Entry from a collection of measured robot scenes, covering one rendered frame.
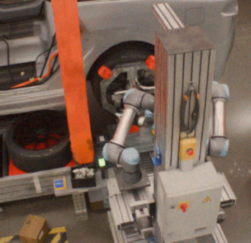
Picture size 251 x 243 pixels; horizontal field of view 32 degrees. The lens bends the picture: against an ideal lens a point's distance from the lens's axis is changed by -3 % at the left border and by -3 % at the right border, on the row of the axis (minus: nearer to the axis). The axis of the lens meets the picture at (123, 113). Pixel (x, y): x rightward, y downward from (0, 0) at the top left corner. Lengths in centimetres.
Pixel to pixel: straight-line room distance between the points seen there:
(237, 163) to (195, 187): 195
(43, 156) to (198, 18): 176
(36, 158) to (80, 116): 72
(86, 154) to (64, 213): 68
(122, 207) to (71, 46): 116
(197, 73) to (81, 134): 148
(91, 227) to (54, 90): 123
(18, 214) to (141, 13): 209
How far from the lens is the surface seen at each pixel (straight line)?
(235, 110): 512
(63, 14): 290
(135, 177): 310
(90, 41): 365
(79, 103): 329
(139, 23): 363
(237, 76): 567
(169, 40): 226
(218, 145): 312
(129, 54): 376
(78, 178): 354
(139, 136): 436
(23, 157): 393
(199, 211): 271
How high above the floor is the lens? 315
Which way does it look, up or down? 39 degrees down
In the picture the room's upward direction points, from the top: 3 degrees counter-clockwise
